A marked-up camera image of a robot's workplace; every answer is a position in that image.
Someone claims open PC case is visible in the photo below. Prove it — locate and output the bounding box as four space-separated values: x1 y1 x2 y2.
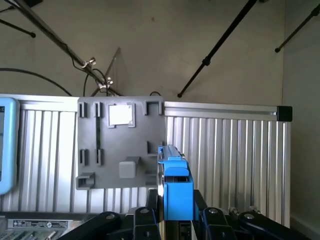
0 211 101 240

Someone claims black floor cable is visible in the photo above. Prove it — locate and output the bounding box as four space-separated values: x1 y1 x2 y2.
0 67 74 97

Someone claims grey plastic parts rack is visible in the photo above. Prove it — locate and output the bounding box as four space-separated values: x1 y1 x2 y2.
75 96 167 191

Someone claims metal stand pole with clamps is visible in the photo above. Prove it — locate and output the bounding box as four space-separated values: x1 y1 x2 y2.
7 0 126 98

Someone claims black tripod leg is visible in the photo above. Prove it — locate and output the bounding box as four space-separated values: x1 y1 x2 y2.
176 0 260 99
0 18 37 38
274 3 320 54

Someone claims black profile end cap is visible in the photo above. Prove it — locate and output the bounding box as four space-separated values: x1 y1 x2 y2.
276 105 293 123

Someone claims silver CPU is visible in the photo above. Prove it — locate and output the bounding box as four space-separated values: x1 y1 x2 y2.
109 104 134 126

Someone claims light blue teach pendant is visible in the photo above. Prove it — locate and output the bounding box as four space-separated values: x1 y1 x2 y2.
0 97 21 196

